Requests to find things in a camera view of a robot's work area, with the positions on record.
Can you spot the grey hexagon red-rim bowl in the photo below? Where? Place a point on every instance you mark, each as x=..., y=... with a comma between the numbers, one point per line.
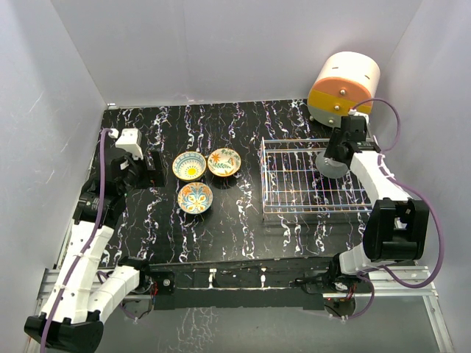
x=330, y=168

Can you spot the white floral leaf bowl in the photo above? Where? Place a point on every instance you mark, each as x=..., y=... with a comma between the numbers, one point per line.
x=224, y=162

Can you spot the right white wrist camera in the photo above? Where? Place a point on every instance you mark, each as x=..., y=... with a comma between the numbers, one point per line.
x=355, y=112

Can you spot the yellow blue mandala bowl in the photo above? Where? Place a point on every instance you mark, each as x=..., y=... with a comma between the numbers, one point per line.
x=189, y=166

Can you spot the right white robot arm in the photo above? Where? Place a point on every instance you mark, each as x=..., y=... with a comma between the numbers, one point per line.
x=397, y=224

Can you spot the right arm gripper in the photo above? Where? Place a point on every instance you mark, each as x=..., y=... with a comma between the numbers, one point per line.
x=331, y=151

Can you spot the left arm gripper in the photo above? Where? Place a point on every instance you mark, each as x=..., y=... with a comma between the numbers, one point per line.
x=154, y=177

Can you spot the white wire dish rack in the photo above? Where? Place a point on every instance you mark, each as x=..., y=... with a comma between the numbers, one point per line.
x=292, y=184

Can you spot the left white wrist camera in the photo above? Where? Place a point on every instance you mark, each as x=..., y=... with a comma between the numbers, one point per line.
x=130, y=141

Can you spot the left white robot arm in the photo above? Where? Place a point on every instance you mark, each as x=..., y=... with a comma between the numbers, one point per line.
x=72, y=319

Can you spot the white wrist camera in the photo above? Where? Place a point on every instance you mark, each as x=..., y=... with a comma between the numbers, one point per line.
x=130, y=141
x=355, y=112

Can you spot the orange blue ornate bowl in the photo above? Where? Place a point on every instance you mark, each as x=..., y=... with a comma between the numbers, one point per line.
x=195, y=198

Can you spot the round pastel drawer cabinet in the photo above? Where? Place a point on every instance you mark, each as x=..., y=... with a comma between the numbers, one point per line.
x=346, y=79

